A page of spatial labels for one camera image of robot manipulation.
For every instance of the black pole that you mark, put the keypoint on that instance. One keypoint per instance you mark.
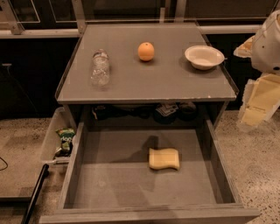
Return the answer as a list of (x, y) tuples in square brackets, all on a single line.
[(35, 194)]

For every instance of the white paper bowl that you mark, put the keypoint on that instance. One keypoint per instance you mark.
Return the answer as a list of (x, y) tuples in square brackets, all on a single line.
[(204, 57)]

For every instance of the clear plastic water bottle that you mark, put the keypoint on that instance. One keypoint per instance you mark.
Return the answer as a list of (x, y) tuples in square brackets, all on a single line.
[(100, 75)]

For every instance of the green chip bag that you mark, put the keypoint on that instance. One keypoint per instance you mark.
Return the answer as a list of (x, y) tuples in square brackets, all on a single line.
[(66, 137)]

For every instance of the orange fruit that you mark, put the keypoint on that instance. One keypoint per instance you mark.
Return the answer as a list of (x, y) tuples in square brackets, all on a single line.
[(146, 51)]

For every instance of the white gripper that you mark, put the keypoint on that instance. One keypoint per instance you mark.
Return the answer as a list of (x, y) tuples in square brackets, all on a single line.
[(268, 48)]

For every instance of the dark clutter inside cabinet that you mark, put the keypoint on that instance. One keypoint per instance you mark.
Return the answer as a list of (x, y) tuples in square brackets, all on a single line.
[(164, 113)]

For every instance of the yellow sponge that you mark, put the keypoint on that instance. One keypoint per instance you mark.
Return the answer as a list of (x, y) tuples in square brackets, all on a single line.
[(163, 159)]

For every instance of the metal window frame railing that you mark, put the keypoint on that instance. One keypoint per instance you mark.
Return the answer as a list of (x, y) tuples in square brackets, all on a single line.
[(69, 18)]

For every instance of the open grey top drawer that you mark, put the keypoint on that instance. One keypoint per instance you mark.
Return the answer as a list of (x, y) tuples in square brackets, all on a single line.
[(109, 181)]

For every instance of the grey cabinet with counter top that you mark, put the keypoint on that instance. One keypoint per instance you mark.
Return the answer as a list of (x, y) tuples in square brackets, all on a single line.
[(168, 77)]

